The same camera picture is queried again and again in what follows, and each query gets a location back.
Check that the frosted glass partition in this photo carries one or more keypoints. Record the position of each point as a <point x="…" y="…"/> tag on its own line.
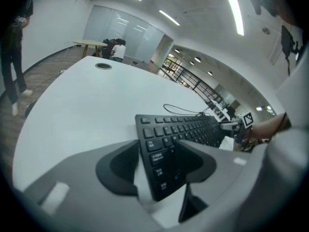
<point x="135" y="33"/>

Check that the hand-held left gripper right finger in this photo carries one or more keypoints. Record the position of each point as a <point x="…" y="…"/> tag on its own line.
<point x="217" y="190"/>

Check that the small black object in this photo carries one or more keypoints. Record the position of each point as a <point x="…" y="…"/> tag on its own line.
<point x="136" y="62"/>

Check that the round smoke detector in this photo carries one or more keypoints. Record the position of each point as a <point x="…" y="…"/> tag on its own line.
<point x="265" y="30"/>

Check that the black keyboard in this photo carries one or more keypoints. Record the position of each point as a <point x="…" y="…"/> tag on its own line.
<point x="157" y="132"/>

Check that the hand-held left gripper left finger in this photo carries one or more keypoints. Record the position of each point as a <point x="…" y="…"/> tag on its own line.
<point x="72" y="178"/>

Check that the white power strip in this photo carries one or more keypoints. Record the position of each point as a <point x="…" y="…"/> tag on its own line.
<point x="62" y="71"/>

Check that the black chest mounted phone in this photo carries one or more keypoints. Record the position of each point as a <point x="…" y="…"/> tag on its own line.
<point x="286" y="41"/>

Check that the person's right forearm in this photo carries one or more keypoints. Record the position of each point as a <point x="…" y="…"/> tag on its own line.
<point x="268" y="128"/>

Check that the black head camera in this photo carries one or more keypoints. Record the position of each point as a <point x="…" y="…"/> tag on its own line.
<point x="259" y="1"/>

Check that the round yellow wooden table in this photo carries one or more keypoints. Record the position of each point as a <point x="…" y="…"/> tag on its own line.
<point x="89" y="42"/>

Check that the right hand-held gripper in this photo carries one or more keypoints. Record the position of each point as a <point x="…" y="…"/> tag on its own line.
<point x="247" y="120"/>

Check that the black metal railing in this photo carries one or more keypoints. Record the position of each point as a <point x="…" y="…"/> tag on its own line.
<point x="190" y="77"/>

